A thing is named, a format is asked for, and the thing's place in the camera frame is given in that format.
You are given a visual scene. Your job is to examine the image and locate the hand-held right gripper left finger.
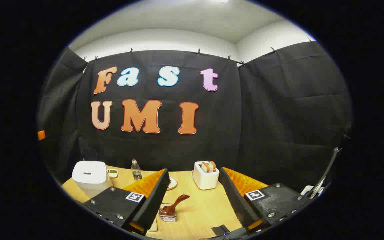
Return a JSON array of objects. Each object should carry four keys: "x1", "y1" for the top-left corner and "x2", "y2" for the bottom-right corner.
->
[{"x1": 80, "y1": 168, "x2": 171, "y2": 236}]

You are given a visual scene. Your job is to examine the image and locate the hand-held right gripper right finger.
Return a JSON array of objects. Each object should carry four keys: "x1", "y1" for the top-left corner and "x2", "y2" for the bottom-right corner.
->
[{"x1": 218, "y1": 167, "x2": 313, "y2": 234}]

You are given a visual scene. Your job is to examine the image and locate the brown wooden spoon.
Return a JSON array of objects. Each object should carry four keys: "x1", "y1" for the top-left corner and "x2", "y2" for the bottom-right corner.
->
[{"x1": 160, "y1": 194, "x2": 190, "y2": 216}]

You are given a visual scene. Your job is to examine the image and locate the metal wire chopstick holder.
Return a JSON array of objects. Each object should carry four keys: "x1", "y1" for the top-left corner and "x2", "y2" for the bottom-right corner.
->
[{"x1": 158, "y1": 203, "x2": 178, "y2": 222}]

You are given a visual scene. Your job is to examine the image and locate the white rice cooker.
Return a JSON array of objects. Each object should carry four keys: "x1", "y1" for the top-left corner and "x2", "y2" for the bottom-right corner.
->
[{"x1": 71, "y1": 161, "x2": 113, "y2": 199}]

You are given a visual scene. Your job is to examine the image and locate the clear plastic water bottle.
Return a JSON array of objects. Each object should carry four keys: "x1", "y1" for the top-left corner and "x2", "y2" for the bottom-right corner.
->
[{"x1": 131, "y1": 159, "x2": 142, "y2": 181}]

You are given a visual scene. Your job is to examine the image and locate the black clamp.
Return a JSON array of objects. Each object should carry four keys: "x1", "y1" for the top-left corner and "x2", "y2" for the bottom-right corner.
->
[{"x1": 211, "y1": 225, "x2": 230, "y2": 236}]

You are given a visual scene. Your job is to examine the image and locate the white toaster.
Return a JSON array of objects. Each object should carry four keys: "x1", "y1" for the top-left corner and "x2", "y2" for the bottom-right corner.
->
[{"x1": 192, "y1": 161, "x2": 220, "y2": 190}]

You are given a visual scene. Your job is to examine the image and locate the black backdrop cloth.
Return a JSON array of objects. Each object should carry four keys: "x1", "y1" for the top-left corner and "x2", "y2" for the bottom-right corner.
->
[{"x1": 38, "y1": 41, "x2": 352, "y2": 194}]

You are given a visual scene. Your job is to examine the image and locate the dark slanted stand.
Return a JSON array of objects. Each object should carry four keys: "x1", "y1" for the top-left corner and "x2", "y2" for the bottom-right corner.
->
[{"x1": 307, "y1": 147, "x2": 342, "y2": 197}]

